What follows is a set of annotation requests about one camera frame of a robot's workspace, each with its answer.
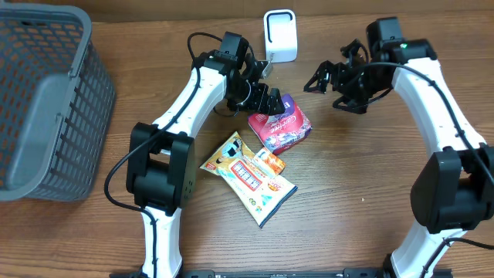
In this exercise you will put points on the dark grey plastic basket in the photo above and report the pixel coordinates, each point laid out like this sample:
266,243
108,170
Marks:
57,99

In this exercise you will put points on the white barcode scanner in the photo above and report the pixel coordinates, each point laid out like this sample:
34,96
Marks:
281,41

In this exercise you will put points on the yellow snack packet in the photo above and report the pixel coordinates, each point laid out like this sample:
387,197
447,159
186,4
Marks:
260,194

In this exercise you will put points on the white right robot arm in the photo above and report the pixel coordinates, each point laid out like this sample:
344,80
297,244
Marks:
454,191

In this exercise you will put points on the orange Kleenex tissue pack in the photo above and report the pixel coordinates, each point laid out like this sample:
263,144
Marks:
269,163

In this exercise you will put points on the purple red pad pack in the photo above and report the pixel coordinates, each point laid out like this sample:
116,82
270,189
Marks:
280,132

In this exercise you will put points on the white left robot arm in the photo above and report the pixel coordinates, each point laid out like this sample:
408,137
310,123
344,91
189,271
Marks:
161,166

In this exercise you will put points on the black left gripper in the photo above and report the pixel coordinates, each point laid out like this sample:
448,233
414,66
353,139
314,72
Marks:
258,105

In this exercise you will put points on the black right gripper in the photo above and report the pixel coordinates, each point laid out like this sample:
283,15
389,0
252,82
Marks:
357,102

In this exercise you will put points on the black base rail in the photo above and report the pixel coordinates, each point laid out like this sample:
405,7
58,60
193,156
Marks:
346,273

